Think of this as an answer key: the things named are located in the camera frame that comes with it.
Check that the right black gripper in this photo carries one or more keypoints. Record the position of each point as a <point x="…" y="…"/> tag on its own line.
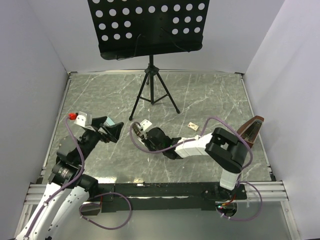
<point x="147" y="142"/>

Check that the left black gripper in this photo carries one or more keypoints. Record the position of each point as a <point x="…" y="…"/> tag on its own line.
<point x="112" y="132"/>

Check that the light blue stapler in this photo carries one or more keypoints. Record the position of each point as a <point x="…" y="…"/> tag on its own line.
<point x="109" y="122"/>

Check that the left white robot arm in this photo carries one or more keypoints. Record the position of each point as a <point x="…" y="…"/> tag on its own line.
<point x="67" y="183"/>

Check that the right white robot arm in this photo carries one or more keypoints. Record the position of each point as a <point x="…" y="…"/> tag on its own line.
<point x="222" y="146"/>

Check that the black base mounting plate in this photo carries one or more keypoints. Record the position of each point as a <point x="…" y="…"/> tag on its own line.
<point x="163" y="196"/>

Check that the brown wooden metronome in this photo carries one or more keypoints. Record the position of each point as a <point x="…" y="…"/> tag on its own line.
<point x="249" y="130"/>

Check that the black perforated music stand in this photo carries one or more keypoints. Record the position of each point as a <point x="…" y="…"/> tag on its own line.
<point x="127" y="29"/>

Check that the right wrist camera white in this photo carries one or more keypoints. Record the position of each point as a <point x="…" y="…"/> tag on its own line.
<point x="145" y="125"/>

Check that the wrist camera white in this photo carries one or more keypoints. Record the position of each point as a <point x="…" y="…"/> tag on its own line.
<point x="145" y="125"/>
<point x="81" y="118"/>

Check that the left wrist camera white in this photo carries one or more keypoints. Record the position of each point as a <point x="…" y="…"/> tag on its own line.
<point x="81" y="118"/>

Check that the aluminium rail frame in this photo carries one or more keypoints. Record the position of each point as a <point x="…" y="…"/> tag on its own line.
<point x="264" y="215"/>

